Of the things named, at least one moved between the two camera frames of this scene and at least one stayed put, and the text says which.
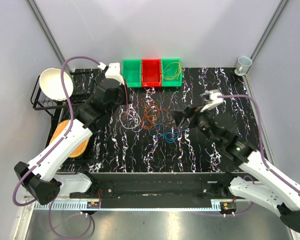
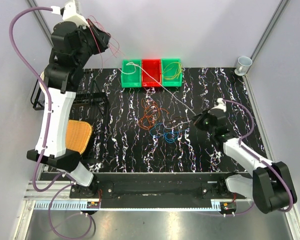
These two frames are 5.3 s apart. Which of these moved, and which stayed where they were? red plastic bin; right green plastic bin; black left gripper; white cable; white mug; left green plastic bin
Moved: white cable; black left gripper
Stayed: white mug; red plastic bin; left green plastic bin; right green plastic bin
